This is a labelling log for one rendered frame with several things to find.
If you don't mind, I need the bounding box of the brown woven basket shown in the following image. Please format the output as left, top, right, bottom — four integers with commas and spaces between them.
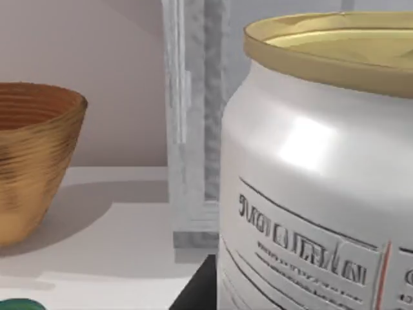
0, 82, 88, 247

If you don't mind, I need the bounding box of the green round object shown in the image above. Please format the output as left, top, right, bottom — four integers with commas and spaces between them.
0, 297, 46, 310

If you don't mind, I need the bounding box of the white can with gold lid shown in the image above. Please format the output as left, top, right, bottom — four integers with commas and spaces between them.
216, 10, 413, 310

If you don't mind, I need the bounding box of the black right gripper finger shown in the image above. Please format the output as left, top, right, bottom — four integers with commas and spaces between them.
168, 254, 219, 310

